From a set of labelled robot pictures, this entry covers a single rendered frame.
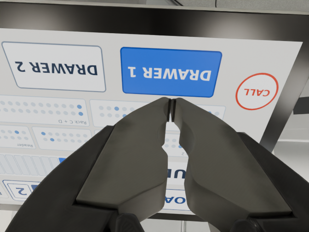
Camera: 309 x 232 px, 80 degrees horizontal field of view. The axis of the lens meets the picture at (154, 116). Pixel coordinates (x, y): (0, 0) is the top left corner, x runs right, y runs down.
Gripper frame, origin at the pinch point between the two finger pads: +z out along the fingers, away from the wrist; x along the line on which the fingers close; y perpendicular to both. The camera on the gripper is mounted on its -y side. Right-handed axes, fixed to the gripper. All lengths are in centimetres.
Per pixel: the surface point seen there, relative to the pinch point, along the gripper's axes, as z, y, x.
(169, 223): 58, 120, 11
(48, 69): 6.7, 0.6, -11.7
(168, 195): 6.8, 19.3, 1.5
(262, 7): 157, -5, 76
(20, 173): 6.8, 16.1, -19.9
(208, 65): 6.7, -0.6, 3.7
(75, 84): 6.7, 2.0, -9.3
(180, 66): 6.7, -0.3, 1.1
